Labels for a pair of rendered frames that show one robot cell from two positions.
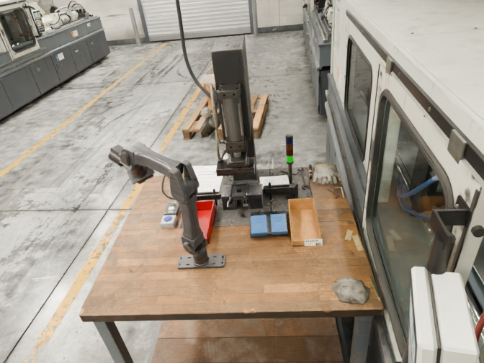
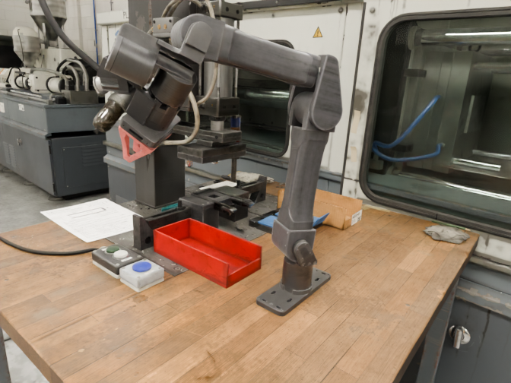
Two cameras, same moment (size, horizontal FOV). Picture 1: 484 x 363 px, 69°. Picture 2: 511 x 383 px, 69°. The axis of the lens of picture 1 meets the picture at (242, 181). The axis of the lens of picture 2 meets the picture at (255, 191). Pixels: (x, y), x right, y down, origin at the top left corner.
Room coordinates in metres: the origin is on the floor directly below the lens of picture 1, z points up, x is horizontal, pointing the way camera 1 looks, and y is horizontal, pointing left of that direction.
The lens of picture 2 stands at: (0.80, 0.87, 1.34)
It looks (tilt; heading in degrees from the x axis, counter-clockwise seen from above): 17 degrees down; 301
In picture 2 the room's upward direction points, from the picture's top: 3 degrees clockwise
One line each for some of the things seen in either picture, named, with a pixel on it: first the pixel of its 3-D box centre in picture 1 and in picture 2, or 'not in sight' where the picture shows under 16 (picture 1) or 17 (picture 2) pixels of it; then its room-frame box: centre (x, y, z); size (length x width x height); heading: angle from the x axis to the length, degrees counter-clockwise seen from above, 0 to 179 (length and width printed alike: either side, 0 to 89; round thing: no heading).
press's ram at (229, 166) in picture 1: (234, 140); (196, 112); (1.53, 0.01, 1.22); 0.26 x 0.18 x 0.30; 173
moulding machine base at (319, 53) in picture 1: (334, 35); (11, 121); (6.92, -2.04, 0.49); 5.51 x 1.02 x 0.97; 170
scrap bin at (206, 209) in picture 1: (199, 221); (205, 248); (1.32, 0.22, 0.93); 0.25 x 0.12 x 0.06; 173
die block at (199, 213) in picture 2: (243, 197); (215, 209); (1.46, 0.01, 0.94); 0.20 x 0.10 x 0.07; 83
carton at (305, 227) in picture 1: (304, 221); (318, 206); (1.23, -0.26, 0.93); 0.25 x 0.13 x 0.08; 173
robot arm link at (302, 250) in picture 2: (195, 243); (296, 246); (1.09, 0.22, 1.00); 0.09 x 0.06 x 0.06; 145
